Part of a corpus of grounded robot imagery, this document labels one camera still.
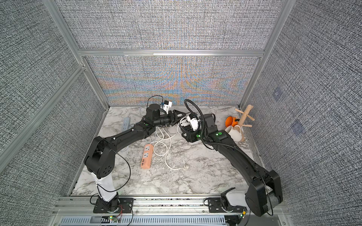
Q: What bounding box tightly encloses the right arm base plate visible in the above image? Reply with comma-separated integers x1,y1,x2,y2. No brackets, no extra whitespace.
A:
205,197,247,213

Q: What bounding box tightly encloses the white mug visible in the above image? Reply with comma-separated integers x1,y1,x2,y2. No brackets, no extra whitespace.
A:
225,125,245,142

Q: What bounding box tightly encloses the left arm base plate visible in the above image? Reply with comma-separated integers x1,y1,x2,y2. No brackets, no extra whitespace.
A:
93,197,134,214

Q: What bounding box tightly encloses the light blue power strip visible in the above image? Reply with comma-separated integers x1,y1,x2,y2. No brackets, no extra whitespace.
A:
122,107,146,131

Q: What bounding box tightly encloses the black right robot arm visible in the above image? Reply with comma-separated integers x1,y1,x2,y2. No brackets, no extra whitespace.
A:
179,114,283,217

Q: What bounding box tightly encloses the orange mug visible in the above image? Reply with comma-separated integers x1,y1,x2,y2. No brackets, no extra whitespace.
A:
225,116,239,127

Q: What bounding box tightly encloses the aluminium front rail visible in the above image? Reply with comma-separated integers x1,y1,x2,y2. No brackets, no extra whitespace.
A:
48,195,293,226

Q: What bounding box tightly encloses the wooden mug tree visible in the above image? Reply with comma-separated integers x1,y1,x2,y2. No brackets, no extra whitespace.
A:
235,105,255,128

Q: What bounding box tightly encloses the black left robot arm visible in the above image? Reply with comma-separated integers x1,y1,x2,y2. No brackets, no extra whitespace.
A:
84,104,186,212

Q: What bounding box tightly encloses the pink power strip white cord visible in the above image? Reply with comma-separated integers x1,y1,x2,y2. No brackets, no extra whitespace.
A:
140,124,190,170

